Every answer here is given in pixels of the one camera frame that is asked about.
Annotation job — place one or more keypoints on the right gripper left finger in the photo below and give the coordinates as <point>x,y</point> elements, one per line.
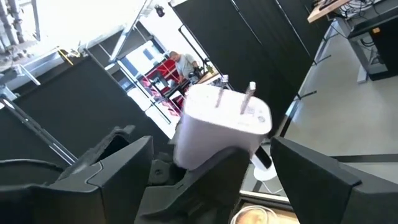
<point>109,199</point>

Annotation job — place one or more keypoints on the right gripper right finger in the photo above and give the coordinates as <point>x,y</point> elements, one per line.
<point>326,199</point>

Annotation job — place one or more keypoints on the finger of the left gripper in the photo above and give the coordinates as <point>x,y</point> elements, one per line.
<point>205,193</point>
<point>105,144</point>

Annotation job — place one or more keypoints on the small pale wall charger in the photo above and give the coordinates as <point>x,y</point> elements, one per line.
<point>217,130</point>

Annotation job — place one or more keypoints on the black room divider panel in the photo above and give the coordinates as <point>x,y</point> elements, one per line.
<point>248,46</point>
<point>77,109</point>

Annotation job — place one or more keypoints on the white pole with round base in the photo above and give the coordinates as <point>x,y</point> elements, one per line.
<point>264,174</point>

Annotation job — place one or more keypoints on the red storage bins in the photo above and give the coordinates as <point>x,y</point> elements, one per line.
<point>164,70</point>

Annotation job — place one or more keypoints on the person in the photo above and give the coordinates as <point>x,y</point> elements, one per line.
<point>185,65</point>

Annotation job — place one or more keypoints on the black hanging spot lamp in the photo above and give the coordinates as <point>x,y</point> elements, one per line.
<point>160,11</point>

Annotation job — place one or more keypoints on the black cabinet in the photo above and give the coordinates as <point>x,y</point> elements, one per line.
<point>385,46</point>

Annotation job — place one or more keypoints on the wooden table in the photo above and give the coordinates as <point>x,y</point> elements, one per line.
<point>323,9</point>

